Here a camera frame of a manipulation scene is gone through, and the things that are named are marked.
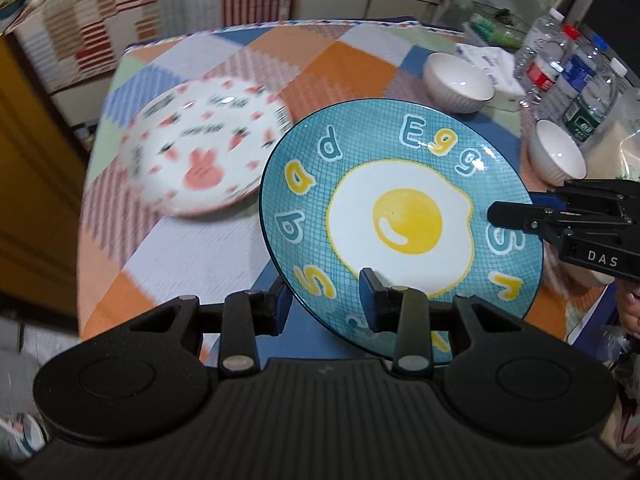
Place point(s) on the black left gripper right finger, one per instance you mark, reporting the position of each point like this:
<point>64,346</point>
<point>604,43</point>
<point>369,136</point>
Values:
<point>403,311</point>

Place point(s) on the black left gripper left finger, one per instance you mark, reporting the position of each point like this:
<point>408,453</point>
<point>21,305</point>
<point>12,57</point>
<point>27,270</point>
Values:
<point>247,315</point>

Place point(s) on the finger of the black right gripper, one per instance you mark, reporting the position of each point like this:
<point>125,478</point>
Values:
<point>611,197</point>
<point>555,225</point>

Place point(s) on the teal fried egg plate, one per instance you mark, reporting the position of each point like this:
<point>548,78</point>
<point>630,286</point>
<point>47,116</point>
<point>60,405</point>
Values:
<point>403,190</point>

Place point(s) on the white bunny carrot plate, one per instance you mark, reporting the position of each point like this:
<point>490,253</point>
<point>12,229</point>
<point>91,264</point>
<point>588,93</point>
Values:
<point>202,145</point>

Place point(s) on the right hand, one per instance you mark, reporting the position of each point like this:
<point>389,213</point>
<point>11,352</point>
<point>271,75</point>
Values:
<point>628,306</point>

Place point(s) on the clear bag of rice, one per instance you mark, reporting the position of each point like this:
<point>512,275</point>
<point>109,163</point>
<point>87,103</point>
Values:
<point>613,151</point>

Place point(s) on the white ribbed bowl near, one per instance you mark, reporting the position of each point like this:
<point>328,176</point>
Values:
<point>553,154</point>

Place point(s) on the white ribbed bowl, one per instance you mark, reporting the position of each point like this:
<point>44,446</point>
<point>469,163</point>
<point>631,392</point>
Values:
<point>553,154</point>
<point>455,85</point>

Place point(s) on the green label water bottle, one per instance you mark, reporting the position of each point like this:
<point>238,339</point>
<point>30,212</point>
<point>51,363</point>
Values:
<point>594,102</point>

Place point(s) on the blue label water bottle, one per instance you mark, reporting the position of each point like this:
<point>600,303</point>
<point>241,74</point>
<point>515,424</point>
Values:
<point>585,60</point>

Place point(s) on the red label water bottle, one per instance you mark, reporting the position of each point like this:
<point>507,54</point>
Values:
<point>544,69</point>

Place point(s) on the white tissue pack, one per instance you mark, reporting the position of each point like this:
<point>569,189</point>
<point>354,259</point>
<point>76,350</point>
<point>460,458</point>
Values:
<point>498,65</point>

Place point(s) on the clear white cap bottle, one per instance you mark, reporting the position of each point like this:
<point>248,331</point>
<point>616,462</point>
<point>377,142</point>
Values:
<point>542,30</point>

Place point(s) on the white ribbed bowl far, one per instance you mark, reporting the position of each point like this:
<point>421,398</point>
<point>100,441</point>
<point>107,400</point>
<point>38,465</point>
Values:
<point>455,85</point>

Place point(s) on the yellow wooden cabinet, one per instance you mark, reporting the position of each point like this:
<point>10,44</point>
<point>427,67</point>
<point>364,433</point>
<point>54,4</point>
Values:
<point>43,169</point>

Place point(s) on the patchwork covered counter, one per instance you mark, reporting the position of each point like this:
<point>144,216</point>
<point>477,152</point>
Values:
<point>69,41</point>

